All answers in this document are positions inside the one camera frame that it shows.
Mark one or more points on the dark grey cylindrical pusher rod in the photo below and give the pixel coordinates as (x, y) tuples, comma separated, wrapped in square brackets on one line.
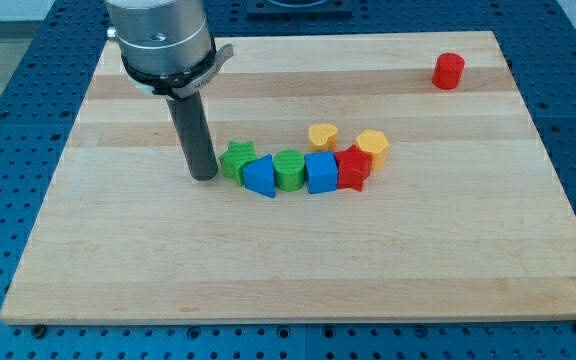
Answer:
[(190, 123)]

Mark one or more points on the green star block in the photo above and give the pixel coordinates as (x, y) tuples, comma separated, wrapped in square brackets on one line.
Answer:
[(235, 158)]

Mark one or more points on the red star block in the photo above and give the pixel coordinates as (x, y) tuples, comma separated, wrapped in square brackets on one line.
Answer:
[(354, 167)]

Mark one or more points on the blue triangle block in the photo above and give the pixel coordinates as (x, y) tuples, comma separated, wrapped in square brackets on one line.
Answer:
[(259, 176)]

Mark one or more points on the green cylinder block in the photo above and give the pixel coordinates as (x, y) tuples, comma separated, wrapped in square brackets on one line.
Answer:
[(289, 169)]

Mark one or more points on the yellow heart block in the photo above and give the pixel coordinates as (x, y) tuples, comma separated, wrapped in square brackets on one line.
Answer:
[(322, 137)]

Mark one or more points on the blue cube block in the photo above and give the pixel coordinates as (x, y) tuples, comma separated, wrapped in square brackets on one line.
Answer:
[(321, 172)]

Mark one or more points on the yellow hexagon block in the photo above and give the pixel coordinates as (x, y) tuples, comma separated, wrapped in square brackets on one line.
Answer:
[(376, 144)]

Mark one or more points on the red cylinder block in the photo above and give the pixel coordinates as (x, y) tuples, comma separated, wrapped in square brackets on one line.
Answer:
[(448, 71)]

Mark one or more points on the light wooden board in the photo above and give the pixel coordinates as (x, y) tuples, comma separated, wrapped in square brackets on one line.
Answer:
[(466, 221)]

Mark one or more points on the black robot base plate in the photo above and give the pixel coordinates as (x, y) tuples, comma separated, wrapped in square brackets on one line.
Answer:
[(264, 9)]

